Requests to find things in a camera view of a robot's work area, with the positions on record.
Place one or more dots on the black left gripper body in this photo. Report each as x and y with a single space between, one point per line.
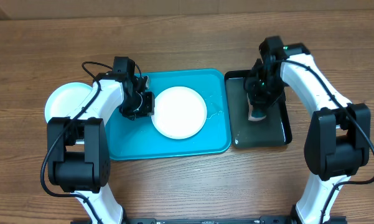
139 105

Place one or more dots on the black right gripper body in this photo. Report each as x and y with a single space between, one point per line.
272 88

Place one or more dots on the teal sponge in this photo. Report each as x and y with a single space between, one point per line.
255 114

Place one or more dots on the pink plate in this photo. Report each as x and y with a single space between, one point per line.
179 112

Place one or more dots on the light blue plate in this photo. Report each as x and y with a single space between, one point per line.
65 99

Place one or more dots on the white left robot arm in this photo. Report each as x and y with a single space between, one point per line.
77 162

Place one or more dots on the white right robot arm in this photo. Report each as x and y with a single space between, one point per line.
338 150

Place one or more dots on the teal plastic tray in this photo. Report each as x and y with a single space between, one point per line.
139 139

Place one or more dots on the black plastic tray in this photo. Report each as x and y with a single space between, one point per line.
272 131

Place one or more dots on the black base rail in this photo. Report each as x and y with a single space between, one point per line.
260 220

